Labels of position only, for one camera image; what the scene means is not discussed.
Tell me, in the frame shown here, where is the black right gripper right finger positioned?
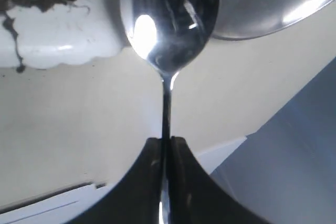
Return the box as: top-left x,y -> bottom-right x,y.
169,137 -> 259,223

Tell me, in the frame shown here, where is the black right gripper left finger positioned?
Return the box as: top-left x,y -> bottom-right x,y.
69,138 -> 162,223

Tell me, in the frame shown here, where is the metal spork spoon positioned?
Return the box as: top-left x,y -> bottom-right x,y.
120,0 -> 219,155

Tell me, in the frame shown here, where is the white scalloped plastic pot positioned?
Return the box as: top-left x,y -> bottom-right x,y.
1,0 -> 125,69

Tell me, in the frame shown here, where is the round stainless steel plate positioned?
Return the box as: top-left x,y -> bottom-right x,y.
213,0 -> 334,40

